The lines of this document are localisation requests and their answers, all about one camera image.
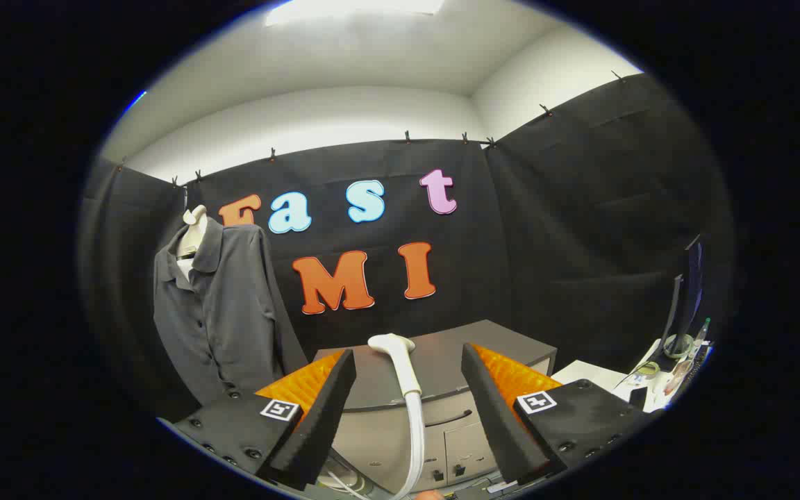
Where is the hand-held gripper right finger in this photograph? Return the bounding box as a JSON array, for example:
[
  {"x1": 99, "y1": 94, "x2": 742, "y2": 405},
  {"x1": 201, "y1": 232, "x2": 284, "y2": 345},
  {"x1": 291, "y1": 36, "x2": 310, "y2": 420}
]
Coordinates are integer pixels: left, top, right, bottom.
[{"x1": 460, "y1": 342, "x2": 666, "y2": 487}]

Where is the grey button shirt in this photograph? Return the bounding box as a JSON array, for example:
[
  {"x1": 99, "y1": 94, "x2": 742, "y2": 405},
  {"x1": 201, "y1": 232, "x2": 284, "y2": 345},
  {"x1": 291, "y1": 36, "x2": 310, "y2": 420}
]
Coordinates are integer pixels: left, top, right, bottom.
[{"x1": 153, "y1": 217, "x2": 307, "y2": 407}]

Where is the grey cabinet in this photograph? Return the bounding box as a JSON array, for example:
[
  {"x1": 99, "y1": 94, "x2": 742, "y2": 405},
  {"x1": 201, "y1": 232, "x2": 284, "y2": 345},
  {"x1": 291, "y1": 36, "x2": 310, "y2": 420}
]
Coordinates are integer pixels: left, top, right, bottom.
[{"x1": 313, "y1": 319, "x2": 559, "y2": 494}]

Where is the computer monitor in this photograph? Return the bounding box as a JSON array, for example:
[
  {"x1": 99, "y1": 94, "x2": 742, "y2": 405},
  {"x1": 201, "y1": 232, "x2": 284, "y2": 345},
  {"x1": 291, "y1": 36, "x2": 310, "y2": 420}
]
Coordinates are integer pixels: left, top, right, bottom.
[{"x1": 660, "y1": 235, "x2": 706, "y2": 358}]

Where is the white side desk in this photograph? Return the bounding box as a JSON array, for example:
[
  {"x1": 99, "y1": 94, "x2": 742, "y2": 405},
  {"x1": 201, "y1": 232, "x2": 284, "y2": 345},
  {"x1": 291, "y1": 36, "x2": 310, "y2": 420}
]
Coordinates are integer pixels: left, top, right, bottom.
[{"x1": 553, "y1": 340, "x2": 710, "y2": 414}]

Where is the ceiling light panel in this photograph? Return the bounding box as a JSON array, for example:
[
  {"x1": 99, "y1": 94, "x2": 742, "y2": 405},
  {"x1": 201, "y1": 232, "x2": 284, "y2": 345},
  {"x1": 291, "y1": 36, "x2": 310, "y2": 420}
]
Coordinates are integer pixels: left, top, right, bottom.
[{"x1": 265, "y1": 0, "x2": 446, "y2": 27}]

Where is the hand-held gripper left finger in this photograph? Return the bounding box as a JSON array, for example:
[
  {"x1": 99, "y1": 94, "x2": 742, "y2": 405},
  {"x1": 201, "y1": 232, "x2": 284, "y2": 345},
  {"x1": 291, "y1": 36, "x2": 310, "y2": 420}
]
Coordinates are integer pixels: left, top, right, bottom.
[{"x1": 169, "y1": 349, "x2": 358, "y2": 492}]

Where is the white mannequin torso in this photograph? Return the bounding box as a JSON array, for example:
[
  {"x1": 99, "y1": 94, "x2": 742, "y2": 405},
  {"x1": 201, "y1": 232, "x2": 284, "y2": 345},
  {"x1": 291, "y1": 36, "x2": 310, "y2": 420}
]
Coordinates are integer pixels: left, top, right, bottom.
[{"x1": 176, "y1": 204, "x2": 209, "y2": 284}]

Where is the white garment steamer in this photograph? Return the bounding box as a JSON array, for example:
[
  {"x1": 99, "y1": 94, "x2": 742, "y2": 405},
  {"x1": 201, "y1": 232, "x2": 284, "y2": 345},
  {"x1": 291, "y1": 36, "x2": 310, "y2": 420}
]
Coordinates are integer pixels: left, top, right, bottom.
[{"x1": 367, "y1": 333, "x2": 427, "y2": 500}]

